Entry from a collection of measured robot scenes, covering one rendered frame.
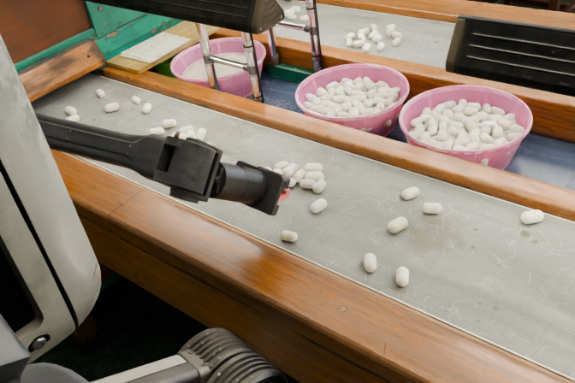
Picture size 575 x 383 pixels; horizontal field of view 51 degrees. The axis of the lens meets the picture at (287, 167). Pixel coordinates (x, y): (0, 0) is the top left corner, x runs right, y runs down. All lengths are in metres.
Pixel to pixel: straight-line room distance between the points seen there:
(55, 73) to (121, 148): 0.82
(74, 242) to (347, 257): 0.66
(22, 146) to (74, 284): 0.10
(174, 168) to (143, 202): 0.35
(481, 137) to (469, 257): 0.36
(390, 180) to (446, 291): 0.30
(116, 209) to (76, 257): 0.78
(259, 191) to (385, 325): 0.28
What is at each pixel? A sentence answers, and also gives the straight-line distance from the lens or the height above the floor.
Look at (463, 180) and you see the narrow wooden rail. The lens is 1.15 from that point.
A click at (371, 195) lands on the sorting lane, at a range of 1.14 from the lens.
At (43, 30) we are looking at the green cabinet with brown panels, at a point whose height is 0.92.
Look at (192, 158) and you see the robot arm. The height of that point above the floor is 1.00.
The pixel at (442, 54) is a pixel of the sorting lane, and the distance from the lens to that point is 1.64.
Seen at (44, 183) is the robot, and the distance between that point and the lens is 0.39.
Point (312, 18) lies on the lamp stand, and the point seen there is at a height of 0.87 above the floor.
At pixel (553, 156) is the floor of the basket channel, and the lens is 1.38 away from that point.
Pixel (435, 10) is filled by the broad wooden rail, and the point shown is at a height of 0.76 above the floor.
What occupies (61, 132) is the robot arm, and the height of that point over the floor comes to 1.02.
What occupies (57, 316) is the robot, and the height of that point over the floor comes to 1.16.
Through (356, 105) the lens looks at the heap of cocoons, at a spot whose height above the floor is 0.74.
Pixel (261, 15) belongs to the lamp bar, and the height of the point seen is 1.07.
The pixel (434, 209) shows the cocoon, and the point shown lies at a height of 0.75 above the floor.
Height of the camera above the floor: 1.45
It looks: 35 degrees down
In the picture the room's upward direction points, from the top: 9 degrees counter-clockwise
